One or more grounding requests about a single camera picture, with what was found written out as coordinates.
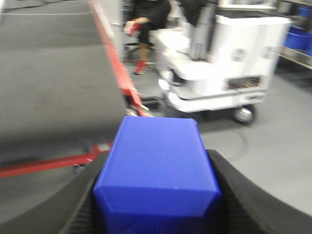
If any red conveyor frame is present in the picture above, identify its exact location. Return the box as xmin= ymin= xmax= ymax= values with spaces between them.
xmin=0 ymin=0 xmax=150 ymax=178

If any small blue plastic part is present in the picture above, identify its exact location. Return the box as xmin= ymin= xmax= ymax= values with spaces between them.
xmin=94 ymin=117 xmax=222 ymax=234

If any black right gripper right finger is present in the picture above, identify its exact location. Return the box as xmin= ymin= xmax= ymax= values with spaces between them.
xmin=206 ymin=149 xmax=312 ymax=234

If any person in black clothes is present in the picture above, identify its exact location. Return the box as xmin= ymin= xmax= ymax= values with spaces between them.
xmin=125 ymin=0 xmax=171 ymax=75

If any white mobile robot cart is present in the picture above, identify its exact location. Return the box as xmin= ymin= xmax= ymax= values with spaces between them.
xmin=155 ymin=0 xmax=291 ymax=125

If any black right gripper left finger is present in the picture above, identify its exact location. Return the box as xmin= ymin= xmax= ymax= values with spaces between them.
xmin=0 ymin=153 xmax=108 ymax=234

